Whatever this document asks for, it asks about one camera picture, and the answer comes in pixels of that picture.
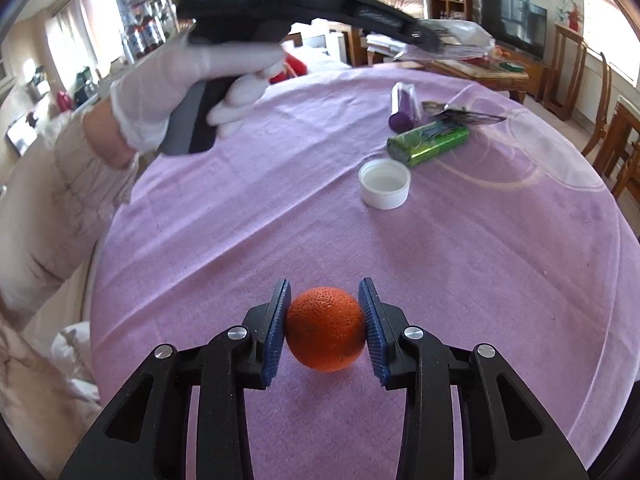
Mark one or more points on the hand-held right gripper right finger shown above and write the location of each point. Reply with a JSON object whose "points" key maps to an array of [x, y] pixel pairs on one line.
{"points": [[372, 330]]}

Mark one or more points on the curtained window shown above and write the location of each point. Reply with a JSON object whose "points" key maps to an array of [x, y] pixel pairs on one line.
{"points": [[85, 25]]}

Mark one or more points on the purple tablecloth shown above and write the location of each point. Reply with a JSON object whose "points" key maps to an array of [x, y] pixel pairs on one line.
{"points": [[300, 210]]}

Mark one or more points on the green packet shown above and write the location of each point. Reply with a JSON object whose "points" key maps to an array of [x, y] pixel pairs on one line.
{"points": [[430, 145]]}

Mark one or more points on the bright window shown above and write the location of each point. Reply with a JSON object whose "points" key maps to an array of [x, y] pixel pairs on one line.
{"points": [[615, 25]]}

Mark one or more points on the wooden dining chair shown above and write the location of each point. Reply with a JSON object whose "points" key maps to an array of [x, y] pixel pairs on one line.
{"points": [[627, 145], [600, 105]]}

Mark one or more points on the person's left forearm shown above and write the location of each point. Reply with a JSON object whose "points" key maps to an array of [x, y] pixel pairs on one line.
{"points": [[60, 185]]}

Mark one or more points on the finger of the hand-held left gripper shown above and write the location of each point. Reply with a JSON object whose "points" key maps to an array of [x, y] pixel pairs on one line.
{"points": [[380, 20]]}

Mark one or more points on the purple capped clear tube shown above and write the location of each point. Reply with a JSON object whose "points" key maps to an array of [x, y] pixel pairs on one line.
{"points": [[402, 110]]}

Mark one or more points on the red hanging ornament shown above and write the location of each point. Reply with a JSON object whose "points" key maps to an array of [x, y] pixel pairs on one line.
{"points": [[575, 20]]}

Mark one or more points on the wooden television stand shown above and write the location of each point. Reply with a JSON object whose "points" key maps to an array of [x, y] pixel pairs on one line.
{"points": [[535, 75]]}

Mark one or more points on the red cloth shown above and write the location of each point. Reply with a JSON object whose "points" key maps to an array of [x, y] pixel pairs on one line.
{"points": [[295, 67]]}

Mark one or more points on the white box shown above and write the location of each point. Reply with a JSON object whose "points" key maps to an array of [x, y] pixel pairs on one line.
{"points": [[325, 50]]}

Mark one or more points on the metal rack with bottles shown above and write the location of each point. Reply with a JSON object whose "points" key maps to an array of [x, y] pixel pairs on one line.
{"points": [[147, 25]]}

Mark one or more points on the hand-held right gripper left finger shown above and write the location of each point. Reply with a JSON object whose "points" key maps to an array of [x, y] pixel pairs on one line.
{"points": [[277, 330]]}

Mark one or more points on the orange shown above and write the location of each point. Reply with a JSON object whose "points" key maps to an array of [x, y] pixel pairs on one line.
{"points": [[325, 330]]}

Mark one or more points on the silver foil wrapper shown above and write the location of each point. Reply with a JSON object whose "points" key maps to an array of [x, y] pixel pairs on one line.
{"points": [[465, 115]]}

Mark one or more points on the wooden coffee table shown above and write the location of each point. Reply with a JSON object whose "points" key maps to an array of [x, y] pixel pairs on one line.
{"points": [[490, 76]]}

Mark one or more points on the person's beige jacket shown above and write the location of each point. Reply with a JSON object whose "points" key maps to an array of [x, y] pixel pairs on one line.
{"points": [[30, 390]]}

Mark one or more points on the flat screen television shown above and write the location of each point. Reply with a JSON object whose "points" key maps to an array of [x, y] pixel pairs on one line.
{"points": [[515, 22]]}

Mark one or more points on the tall wooden plant stand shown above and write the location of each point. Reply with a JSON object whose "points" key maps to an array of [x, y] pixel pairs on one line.
{"points": [[567, 75]]}

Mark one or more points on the clear plastic bag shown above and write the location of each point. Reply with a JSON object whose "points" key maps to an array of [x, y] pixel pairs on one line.
{"points": [[385, 45], [465, 37]]}

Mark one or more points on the white plastic lid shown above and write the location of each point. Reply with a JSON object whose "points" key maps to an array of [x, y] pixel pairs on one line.
{"points": [[384, 185]]}

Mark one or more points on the person's left hand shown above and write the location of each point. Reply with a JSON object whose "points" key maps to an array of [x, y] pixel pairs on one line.
{"points": [[150, 90]]}

